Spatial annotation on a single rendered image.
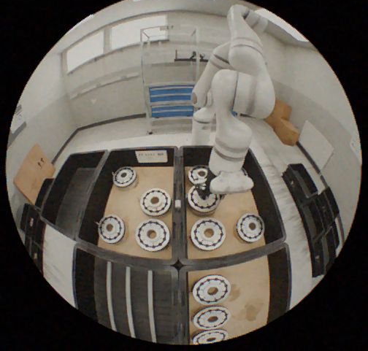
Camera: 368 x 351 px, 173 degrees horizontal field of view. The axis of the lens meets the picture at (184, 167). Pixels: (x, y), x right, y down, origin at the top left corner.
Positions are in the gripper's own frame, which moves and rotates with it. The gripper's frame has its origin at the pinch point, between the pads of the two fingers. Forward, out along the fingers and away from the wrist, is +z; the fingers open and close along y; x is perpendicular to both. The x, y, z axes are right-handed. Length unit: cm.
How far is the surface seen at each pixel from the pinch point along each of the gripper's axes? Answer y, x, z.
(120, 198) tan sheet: 33.0, -2.1, 4.8
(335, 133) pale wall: -288, -80, -16
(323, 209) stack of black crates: -134, 15, 37
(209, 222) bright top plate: 2.1, 7.7, 1.7
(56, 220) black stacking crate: 69, 15, 5
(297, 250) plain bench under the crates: -48, 31, 17
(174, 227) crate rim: 11.7, 10.9, -5.5
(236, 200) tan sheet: -9.7, -0.4, 4.6
